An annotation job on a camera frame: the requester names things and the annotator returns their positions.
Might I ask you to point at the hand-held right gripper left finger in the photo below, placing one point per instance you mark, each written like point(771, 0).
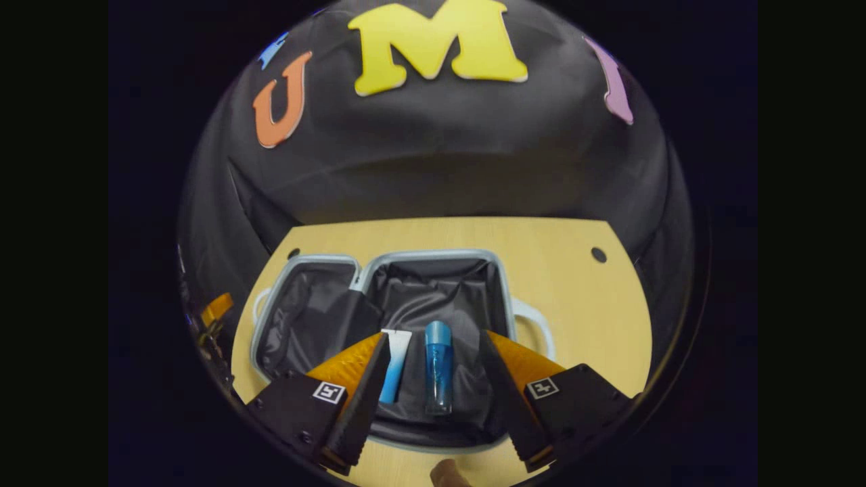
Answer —
point(362, 412)

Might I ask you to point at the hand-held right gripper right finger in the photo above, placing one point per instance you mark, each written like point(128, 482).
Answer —
point(514, 412)

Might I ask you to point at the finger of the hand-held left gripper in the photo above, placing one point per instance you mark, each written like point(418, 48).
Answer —
point(218, 308)

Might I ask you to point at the small blue white tube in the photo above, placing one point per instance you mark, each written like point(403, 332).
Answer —
point(396, 365)

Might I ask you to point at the clear blue bottle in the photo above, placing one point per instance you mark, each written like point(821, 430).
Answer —
point(438, 365)

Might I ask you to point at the light blue suitcase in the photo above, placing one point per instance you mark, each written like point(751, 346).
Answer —
point(433, 291)

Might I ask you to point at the black backdrop cloth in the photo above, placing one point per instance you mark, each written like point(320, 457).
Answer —
point(440, 149)

